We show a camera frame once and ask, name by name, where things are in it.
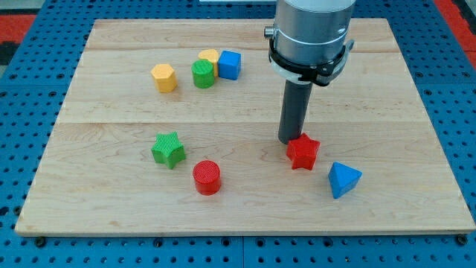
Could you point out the green cylinder block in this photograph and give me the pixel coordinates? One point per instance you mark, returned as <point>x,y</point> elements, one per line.
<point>203,74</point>

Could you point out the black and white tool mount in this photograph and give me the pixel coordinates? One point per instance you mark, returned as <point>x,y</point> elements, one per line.
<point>321,75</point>

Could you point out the blue triangle block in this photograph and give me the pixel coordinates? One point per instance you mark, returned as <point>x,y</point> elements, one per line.
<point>342,179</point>

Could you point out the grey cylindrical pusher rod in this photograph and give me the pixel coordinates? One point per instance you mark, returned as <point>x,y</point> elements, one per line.
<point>293,112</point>

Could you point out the green star block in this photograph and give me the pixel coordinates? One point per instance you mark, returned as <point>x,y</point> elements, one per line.
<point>168,150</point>

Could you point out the yellow heart block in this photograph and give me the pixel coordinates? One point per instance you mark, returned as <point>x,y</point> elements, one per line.
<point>211,55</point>

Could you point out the blue cube block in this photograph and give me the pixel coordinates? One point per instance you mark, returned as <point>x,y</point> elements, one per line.
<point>229,65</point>

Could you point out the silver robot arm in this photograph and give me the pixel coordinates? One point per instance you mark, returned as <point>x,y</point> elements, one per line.
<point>307,46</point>

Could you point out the red cylinder block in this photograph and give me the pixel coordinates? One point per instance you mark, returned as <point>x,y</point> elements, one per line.
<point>207,177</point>

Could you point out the red star block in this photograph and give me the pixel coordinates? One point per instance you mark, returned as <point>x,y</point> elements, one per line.
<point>303,152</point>

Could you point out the yellow hexagon block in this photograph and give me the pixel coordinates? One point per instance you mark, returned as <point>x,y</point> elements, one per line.
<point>164,77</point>

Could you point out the wooden board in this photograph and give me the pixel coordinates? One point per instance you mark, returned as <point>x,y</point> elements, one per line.
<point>97,176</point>

